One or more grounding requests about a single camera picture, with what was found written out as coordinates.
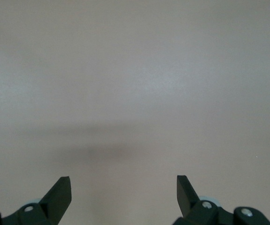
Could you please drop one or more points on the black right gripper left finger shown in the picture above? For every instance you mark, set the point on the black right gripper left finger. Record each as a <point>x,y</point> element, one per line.
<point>59,194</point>

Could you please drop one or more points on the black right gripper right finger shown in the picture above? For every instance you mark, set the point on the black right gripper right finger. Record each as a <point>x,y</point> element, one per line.
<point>185,194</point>

